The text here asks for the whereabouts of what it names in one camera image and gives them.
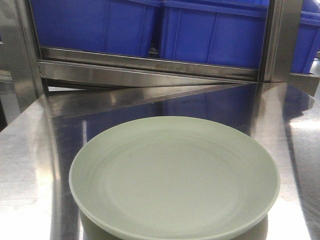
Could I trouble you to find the blue plastic bin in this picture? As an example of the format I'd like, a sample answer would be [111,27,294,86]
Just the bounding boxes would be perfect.
[30,0,162,57]
[159,0,268,69]
[290,0,320,74]

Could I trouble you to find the pale green round plate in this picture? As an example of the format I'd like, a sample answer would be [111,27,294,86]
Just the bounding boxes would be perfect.
[69,116,280,240]

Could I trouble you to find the blue plastic bin lower middle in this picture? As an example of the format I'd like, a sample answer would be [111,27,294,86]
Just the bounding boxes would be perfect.
[159,0,268,69]

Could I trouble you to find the stainless steel shelf rack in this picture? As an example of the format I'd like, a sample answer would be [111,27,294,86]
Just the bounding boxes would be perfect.
[0,0,320,133]

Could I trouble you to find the blue plastic bin lower left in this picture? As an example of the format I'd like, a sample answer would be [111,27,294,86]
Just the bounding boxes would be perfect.
[30,0,162,57]

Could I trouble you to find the blue plastic bin lower right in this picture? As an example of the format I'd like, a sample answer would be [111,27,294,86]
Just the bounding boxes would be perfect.
[290,0,320,74]

